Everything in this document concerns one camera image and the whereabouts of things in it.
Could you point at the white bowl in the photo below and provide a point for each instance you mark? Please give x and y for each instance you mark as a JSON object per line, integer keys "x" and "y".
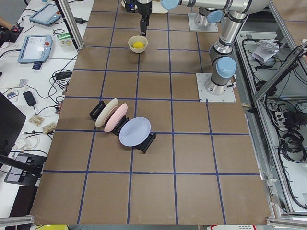
{"x": 137, "y": 38}

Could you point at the yellow lemon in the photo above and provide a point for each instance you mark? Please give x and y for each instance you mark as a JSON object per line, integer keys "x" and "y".
{"x": 138, "y": 45}

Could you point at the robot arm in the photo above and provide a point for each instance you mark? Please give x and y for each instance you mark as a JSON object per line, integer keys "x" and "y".
{"x": 212, "y": 15}
{"x": 239, "y": 12}

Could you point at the cream rectangular tray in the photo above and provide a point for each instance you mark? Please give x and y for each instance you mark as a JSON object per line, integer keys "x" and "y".
{"x": 157, "y": 7}

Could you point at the black power adapter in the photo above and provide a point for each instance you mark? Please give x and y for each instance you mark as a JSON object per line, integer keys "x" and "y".
{"x": 80, "y": 20}

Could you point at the green white carton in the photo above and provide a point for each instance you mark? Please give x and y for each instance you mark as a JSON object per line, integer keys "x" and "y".
{"x": 64, "y": 39}

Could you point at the blue teach pendant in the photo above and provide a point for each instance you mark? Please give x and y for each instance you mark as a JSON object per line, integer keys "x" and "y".
{"x": 46, "y": 16}
{"x": 36, "y": 48}

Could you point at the black dish rack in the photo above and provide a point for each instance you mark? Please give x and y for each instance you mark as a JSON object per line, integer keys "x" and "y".
{"x": 143, "y": 147}

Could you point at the cream plate in rack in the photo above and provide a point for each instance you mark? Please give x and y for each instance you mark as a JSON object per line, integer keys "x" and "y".
{"x": 106, "y": 113}

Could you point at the pink plate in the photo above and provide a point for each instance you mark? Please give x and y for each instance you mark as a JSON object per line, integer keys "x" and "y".
{"x": 116, "y": 117}

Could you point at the blue plate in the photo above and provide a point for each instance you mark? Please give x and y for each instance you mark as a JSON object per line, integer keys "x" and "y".
{"x": 135, "y": 131}

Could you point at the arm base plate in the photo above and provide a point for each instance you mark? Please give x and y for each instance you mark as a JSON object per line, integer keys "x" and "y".
{"x": 208, "y": 92}
{"x": 199, "y": 23}

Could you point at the aluminium frame post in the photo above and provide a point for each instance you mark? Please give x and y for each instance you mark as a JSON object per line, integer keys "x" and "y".
{"x": 69, "y": 20}

